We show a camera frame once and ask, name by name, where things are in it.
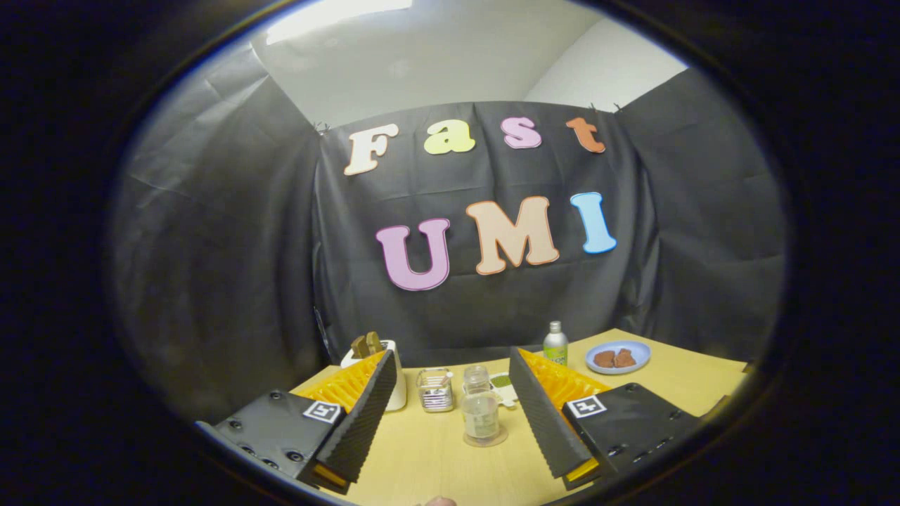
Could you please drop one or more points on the clear toothpick container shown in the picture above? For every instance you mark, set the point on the clear toothpick container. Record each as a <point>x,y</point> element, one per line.
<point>436,391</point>

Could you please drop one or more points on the white divided dish with beans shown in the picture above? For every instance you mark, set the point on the white divided dish with beans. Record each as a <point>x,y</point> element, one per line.
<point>501,385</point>

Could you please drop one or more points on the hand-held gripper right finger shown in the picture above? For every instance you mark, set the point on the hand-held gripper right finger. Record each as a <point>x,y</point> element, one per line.
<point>545,422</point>

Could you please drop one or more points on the brown toast slice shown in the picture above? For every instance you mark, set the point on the brown toast slice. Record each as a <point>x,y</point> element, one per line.
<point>374,342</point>
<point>359,346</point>

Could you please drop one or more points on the brown food piece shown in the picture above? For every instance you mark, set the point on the brown food piece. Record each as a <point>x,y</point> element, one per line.
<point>603,359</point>
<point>625,358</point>

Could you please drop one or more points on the green label bottle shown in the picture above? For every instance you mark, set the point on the green label bottle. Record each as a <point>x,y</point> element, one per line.
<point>555,346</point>

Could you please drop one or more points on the blue plate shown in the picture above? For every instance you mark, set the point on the blue plate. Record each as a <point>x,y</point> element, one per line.
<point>636,349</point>

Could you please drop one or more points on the black backdrop cloth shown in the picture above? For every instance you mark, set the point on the black backdrop cloth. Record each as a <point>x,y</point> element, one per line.
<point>225,246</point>

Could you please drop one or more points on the wooden table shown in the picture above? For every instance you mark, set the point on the wooden table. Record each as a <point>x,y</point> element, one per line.
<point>429,464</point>

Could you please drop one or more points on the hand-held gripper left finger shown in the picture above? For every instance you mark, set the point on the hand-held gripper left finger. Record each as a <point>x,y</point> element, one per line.
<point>362,422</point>

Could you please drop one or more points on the clear plastic juice bottle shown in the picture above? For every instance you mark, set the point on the clear plastic juice bottle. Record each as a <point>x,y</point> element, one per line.
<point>481,414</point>

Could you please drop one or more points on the white toaster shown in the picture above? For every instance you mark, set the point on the white toaster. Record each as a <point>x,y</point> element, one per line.
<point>399,383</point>

